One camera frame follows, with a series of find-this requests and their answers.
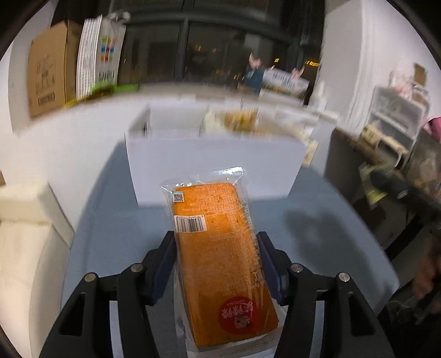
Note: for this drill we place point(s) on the snack packets in box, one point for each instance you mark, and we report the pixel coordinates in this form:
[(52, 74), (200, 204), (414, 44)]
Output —
[(237, 118)]

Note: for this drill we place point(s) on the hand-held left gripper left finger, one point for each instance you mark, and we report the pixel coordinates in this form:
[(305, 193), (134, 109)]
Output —
[(166, 261)]

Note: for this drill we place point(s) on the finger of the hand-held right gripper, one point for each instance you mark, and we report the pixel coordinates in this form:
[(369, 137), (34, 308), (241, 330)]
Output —
[(399, 187)]

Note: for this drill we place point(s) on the orange cake packet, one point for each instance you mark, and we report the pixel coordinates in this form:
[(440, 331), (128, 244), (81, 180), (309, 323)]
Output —
[(213, 251)]

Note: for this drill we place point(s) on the dark cabinet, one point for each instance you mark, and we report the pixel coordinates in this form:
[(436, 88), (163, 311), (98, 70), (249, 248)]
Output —
[(372, 186)]

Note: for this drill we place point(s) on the white box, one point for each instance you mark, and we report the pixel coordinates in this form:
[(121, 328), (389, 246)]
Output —
[(213, 161)]

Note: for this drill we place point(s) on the pink cup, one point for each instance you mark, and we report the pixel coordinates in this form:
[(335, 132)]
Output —
[(434, 129)]

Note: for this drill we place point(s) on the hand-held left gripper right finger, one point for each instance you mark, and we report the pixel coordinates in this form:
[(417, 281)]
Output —
[(268, 268)]

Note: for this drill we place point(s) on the white shelf rack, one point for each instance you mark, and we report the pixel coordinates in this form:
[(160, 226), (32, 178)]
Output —
[(396, 113)]

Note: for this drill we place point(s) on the landscape printed box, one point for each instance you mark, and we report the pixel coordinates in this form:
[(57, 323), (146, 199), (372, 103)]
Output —
[(284, 81)]

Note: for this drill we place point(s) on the white plastic bags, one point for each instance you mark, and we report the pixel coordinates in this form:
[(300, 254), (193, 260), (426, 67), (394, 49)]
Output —
[(315, 94)]

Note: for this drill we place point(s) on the white cushion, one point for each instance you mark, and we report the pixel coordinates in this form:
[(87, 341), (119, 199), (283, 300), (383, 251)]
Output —
[(24, 241)]

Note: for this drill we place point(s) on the brown cardboard box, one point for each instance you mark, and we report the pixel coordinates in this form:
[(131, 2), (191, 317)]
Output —
[(46, 69)]

